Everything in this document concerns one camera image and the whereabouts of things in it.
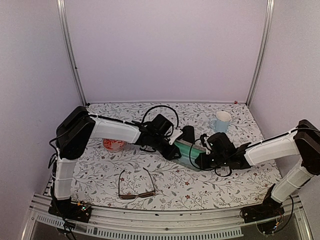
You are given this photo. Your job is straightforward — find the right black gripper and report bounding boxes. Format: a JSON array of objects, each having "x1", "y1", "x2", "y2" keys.
[{"x1": 195, "y1": 152, "x2": 228, "y2": 170}]

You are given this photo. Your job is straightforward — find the grey glasses case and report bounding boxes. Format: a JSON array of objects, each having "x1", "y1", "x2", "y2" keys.
[{"x1": 173, "y1": 139, "x2": 206, "y2": 172}]

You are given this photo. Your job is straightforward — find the black glasses case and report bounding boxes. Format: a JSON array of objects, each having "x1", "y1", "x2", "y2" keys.
[{"x1": 182, "y1": 125, "x2": 196, "y2": 144}]

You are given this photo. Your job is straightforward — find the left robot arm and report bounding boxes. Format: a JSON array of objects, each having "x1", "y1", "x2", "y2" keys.
[{"x1": 49, "y1": 106, "x2": 183, "y2": 217}]

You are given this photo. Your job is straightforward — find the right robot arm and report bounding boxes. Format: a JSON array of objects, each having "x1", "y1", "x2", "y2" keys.
[{"x1": 194, "y1": 119, "x2": 320, "y2": 218}]

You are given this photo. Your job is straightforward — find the brown sunglasses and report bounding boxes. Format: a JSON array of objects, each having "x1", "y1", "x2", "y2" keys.
[{"x1": 117, "y1": 167, "x2": 157, "y2": 200}]

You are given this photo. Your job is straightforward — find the light blue mug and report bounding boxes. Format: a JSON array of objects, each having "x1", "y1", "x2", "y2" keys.
[{"x1": 209, "y1": 111, "x2": 232, "y2": 133}]

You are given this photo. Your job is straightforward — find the red patterned bowl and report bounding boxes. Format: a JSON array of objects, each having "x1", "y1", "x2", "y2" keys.
[{"x1": 102, "y1": 139, "x2": 126, "y2": 152}]

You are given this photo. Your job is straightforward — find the floral tablecloth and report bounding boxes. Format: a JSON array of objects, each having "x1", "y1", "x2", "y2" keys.
[{"x1": 70, "y1": 103, "x2": 281, "y2": 211}]

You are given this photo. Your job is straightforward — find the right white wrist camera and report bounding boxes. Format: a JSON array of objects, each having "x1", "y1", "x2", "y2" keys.
[{"x1": 199, "y1": 133, "x2": 212, "y2": 155}]

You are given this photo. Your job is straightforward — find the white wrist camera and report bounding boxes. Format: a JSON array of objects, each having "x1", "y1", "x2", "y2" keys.
[
  {"x1": 167, "y1": 129, "x2": 183, "y2": 145},
  {"x1": 199, "y1": 133, "x2": 212, "y2": 155}
]

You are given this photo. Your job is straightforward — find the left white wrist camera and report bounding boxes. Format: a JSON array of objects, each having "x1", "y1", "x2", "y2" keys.
[{"x1": 167, "y1": 129, "x2": 183, "y2": 145}]

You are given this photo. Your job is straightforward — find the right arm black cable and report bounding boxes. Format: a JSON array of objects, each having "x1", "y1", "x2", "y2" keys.
[{"x1": 188, "y1": 139, "x2": 251, "y2": 177}]

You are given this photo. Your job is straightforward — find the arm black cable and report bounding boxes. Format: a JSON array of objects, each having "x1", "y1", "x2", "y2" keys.
[
  {"x1": 141, "y1": 104, "x2": 180, "y2": 131},
  {"x1": 188, "y1": 139, "x2": 251, "y2": 177}
]

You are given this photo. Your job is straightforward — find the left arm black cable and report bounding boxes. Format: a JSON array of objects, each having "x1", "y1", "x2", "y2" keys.
[{"x1": 141, "y1": 104, "x2": 180, "y2": 131}]

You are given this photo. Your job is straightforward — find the front aluminium rail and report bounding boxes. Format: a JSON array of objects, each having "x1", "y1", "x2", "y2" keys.
[{"x1": 21, "y1": 194, "x2": 315, "y2": 240}]

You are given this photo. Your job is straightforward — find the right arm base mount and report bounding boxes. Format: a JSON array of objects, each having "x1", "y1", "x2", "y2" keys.
[{"x1": 239, "y1": 196, "x2": 285, "y2": 235}]

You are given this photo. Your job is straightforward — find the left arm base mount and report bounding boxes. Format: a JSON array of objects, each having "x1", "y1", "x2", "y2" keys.
[{"x1": 48, "y1": 199, "x2": 92, "y2": 223}]

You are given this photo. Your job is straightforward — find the left aluminium frame post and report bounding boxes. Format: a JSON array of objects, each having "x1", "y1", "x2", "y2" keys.
[{"x1": 56, "y1": 0, "x2": 88, "y2": 106}]

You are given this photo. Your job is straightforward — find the aluminium frame post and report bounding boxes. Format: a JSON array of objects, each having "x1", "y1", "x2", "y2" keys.
[
  {"x1": 245, "y1": 0, "x2": 275, "y2": 108},
  {"x1": 56, "y1": 0, "x2": 88, "y2": 106}
]

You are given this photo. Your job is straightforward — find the right aluminium frame post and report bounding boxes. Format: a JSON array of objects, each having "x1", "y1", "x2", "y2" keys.
[{"x1": 245, "y1": 0, "x2": 275, "y2": 108}]

